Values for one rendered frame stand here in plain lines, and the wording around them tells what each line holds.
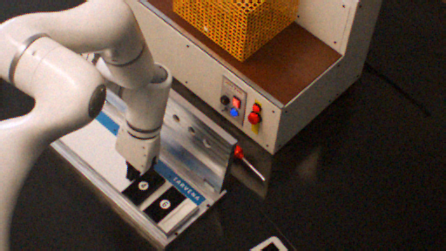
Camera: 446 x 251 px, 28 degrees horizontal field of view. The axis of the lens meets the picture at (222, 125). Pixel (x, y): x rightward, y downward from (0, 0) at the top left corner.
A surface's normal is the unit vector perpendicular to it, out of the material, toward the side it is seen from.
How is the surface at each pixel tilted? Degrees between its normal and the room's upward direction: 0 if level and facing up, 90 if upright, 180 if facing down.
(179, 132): 81
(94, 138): 0
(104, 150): 0
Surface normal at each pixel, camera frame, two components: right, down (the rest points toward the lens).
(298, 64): 0.06, -0.58
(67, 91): -0.16, -0.06
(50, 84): -0.36, 0.01
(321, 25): -0.68, 0.57
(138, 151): -0.58, 0.47
